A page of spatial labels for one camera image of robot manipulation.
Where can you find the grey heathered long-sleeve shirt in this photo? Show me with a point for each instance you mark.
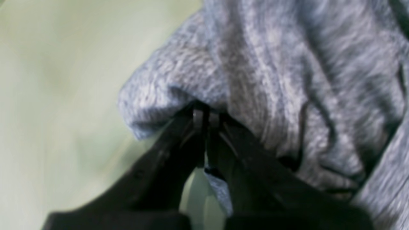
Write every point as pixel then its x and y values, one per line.
pixel 326 80

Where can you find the green table cloth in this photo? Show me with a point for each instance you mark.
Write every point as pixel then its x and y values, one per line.
pixel 63 62

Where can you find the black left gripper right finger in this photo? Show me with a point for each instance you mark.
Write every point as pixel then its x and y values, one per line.
pixel 264 194

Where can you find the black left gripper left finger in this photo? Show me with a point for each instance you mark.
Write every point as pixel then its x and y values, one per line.
pixel 148 195

